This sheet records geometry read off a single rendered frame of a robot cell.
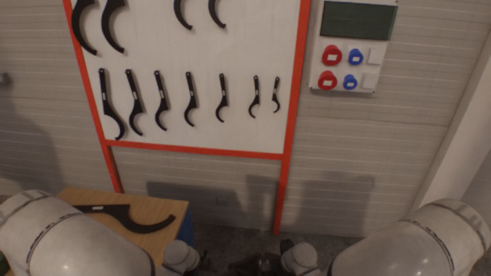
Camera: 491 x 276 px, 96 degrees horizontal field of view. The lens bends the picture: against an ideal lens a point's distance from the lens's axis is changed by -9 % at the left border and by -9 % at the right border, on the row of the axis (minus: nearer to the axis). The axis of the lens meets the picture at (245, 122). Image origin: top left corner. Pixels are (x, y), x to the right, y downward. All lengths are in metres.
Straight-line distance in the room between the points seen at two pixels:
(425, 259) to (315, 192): 1.67
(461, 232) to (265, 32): 1.25
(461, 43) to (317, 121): 0.96
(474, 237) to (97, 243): 0.60
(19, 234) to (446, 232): 0.67
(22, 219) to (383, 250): 0.57
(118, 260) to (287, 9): 1.34
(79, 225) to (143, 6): 1.36
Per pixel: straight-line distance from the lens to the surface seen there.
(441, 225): 0.52
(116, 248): 0.46
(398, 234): 0.47
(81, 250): 0.45
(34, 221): 0.51
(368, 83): 1.49
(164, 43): 1.62
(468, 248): 0.54
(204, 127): 1.74
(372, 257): 0.45
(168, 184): 2.22
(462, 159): 2.21
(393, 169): 2.11
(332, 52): 1.36
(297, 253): 0.98
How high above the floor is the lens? 1.89
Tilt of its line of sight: 28 degrees down
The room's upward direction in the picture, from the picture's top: 2 degrees clockwise
